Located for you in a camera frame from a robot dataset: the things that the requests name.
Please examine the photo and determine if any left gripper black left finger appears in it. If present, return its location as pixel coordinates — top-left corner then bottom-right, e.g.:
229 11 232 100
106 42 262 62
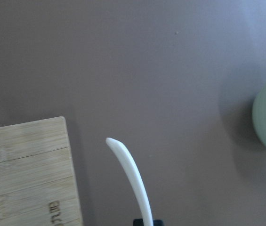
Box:
133 218 144 226

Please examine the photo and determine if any wooden cutting board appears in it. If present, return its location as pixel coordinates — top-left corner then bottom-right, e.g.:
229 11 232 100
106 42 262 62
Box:
0 116 83 226

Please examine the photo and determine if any white ceramic spoon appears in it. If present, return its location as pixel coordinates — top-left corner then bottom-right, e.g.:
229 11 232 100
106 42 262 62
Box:
105 137 154 226

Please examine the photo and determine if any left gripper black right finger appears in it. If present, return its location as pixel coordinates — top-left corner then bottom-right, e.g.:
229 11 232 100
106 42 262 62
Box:
153 219 164 226

